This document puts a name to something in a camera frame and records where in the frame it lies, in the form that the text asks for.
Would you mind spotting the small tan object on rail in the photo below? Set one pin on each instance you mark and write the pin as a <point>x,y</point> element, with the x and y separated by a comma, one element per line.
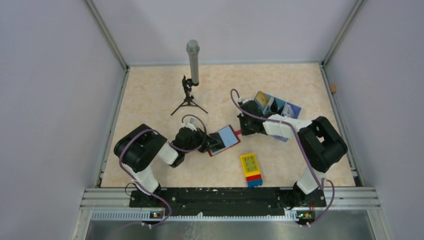
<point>332,88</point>

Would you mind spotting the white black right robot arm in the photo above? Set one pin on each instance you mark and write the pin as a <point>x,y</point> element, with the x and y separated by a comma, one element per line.
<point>319,142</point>

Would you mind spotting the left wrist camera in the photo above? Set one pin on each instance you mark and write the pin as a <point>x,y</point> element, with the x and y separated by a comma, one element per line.
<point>190,125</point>

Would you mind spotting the black tripod stand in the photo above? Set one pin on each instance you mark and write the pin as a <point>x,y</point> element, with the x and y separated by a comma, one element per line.
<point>188,101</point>

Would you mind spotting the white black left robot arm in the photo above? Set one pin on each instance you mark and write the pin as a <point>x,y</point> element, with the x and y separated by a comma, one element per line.
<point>137,150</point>

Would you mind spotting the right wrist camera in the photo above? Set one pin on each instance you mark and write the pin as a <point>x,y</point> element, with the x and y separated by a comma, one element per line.
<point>244,100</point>

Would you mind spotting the yellow red blue toy block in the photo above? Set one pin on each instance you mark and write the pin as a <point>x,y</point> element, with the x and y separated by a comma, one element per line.
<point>251,170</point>

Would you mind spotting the grey microphone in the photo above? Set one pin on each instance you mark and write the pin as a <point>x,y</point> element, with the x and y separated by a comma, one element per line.
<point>193,49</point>

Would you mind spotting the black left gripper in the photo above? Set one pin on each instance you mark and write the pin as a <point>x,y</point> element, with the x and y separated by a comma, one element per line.
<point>208,142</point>

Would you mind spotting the red leather card holder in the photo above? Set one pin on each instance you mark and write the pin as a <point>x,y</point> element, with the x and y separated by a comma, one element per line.
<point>228,137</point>

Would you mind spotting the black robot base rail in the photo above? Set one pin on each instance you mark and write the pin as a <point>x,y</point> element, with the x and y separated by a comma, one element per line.
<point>238,201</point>

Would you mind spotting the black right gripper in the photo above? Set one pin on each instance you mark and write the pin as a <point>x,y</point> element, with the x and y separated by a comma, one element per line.
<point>244,132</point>

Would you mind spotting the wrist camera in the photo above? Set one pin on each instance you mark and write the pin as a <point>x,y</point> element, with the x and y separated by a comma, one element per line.
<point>244,100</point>
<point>190,125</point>

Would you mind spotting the blue three-slot card box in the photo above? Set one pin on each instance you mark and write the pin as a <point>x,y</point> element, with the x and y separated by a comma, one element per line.
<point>276,105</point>

